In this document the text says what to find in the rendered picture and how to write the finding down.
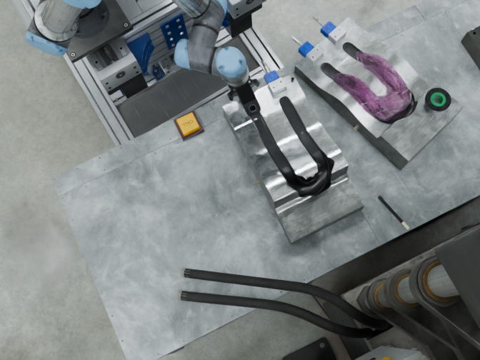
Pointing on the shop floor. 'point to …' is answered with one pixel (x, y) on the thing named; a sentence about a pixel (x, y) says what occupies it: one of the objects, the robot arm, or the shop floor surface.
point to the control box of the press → (311, 351)
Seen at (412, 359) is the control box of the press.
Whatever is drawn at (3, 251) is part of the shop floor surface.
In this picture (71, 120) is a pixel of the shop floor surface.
